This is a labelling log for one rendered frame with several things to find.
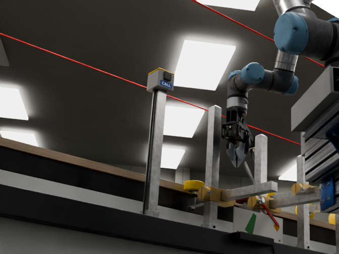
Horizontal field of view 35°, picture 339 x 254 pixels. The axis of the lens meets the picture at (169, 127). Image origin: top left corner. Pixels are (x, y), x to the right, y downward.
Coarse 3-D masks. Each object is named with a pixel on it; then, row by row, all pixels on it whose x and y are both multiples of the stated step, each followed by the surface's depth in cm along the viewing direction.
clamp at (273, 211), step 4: (256, 196) 207; (264, 196) 208; (248, 200) 209; (252, 200) 207; (256, 200) 205; (268, 200) 209; (248, 204) 208; (252, 204) 207; (256, 204) 205; (260, 204) 206; (264, 204) 207; (268, 204) 209; (252, 208) 209; (256, 208) 207; (260, 208) 206; (268, 208) 208; (272, 208) 210; (280, 208) 212; (272, 212) 212; (276, 212) 211; (280, 212) 212
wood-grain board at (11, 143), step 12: (0, 144) 172; (12, 144) 174; (24, 144) 177; (48, 156) 181; (60, 156) 184; (72, 156) 186; (96, 168) 191; (108, 168) 194; (120, 168) 197; (144, 180) 202; (240, 204) 229; (288, 216) 246
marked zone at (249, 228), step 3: (252, 216) 202; (255, 216) 203; (252, 219) 202; (255, 219) 202; (249, 222) 200; (252, 222) 201; (249, 225) 200; (252, 225) 201; (246, 228) 199; (249, 228) 199; (252, 228) 200; (249, 231) 199; (252, 231) 200
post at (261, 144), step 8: (256, 136) 219; (264, 136) 218; (256, 144) 218; (264, 144) 217; (256, 152) 216; (264, 152) 215; (256, 160) 215; (264, 160) 214; (256, 168) 214; (264, 168) 213; (256, 176) 213; (264, 176) 212
